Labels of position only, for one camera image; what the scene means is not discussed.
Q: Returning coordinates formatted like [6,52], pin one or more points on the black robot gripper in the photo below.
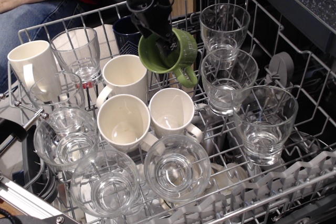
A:
[151,17]

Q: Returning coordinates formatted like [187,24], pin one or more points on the green ceramic mug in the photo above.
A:
[179,61]

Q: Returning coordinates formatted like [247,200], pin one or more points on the dark blue mug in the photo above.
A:
[126,36]

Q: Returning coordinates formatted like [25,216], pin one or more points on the white mug centre back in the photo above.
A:
[124,74]

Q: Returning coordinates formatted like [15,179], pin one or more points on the small white mug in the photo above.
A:
[172,111]

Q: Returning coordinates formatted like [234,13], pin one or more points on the white mug centre front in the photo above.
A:
[124,122]

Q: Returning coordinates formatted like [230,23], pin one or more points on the tall white mug left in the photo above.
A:
[32,61]

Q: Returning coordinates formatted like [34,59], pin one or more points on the clear glass back right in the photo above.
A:
[224,25]

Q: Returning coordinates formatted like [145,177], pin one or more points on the clear glass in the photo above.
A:
[264,118]
[225,71]
[66,137]
[77,51]
[177,168]
[60,90]
[224,25]
[105,183]

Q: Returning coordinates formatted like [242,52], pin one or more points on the clear glass right middle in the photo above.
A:
[225,71]

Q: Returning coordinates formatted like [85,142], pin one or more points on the clear glass back left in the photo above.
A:
[77,51]

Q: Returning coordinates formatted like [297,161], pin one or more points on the grey plastic rack clip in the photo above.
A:
[280,70]

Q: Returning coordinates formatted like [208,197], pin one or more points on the clear glass right front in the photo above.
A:
[264,118]

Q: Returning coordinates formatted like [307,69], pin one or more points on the dark speckled countertop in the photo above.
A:
[314,18]

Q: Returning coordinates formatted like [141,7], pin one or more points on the clear glass left middle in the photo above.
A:
[60,90]

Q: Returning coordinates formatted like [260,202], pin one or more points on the clear glass bottom centre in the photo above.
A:
[177,168]

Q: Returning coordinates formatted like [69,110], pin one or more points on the clear glass left front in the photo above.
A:
[66,137]

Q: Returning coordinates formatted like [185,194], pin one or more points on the clear glass bottom left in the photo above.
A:
[105,183]

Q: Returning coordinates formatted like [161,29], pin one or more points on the black clamp with metal screw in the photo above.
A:
[11,132]

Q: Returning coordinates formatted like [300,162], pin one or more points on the grey wire dishwasher rack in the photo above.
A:
[300,188]

